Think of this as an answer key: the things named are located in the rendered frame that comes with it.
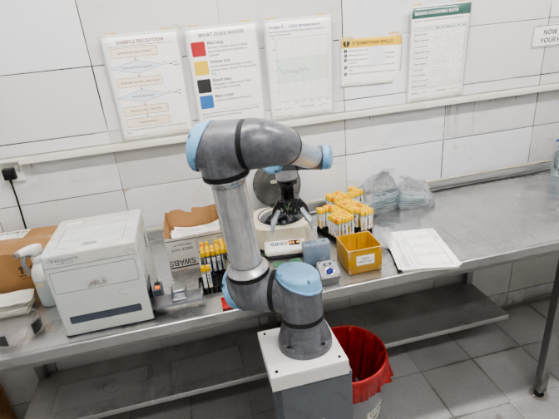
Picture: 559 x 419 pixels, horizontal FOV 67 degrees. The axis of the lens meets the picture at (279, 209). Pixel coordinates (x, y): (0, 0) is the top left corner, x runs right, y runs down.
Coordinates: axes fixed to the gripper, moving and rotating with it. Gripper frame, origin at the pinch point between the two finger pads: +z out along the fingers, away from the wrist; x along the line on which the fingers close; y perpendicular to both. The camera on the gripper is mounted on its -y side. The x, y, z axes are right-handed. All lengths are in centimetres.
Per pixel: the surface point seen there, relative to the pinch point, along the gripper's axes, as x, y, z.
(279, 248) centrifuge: -5.7, -10.4, 11.6
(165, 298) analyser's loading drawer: -46, 18, 13
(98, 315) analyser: -65, 27, 11
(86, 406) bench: -99, -5, 75
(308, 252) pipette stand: 5.1, 0.2, 9.4
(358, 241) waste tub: 25.1, -6.5, 10.2
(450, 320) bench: 76, -41, 75
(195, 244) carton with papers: -38.5, -8.1, 4.9
